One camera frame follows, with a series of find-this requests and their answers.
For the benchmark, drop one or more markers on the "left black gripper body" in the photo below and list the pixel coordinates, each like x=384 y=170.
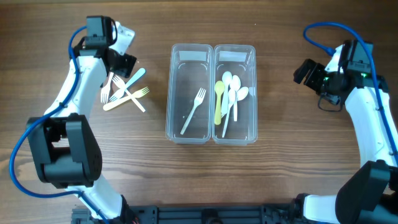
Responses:
x=123 y=65

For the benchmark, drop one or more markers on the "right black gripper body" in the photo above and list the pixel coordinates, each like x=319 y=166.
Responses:
x=311 y=74

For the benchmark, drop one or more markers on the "light blue plastic fork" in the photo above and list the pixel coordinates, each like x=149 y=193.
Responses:
x=131 y=81

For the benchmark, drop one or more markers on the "white fork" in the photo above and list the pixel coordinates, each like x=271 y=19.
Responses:
x=104 y=96
x=119 y=82
x=198 y=100

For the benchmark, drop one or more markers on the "white spoon four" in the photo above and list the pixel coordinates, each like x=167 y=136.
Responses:
x=226 y=79

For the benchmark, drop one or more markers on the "yellow plastic spoon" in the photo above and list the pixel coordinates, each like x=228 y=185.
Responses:
x=219 y=89

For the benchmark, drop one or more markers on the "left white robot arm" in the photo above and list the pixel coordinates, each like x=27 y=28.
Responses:
x=65 y=151

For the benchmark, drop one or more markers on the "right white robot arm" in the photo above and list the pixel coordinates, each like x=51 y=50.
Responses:
x=370 y=196

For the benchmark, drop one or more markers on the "left clear plastic container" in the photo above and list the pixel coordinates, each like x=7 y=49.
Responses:
x=191 y=68

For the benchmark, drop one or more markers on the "clear plastic container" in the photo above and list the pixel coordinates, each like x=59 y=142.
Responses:
x=240 y=60
x=191 y=68

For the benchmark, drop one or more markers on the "right clear plastic container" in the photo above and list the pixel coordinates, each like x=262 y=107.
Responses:
x=240 y=60

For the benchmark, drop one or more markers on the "white fork under blue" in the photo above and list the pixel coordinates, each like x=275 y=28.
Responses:
x=119 y=82

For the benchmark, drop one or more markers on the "yellow plastic fork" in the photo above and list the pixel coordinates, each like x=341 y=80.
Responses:
x=138 y=94

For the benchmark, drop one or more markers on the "white spoon three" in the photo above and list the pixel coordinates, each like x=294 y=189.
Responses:
x=242 y=93

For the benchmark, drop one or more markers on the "white spoon one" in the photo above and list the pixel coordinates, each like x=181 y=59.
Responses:
x=235 y=85

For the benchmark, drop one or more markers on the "white spoon two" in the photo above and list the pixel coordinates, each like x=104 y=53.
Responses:
x=231 y=100

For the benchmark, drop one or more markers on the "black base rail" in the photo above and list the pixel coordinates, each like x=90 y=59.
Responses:
x=261 y=214

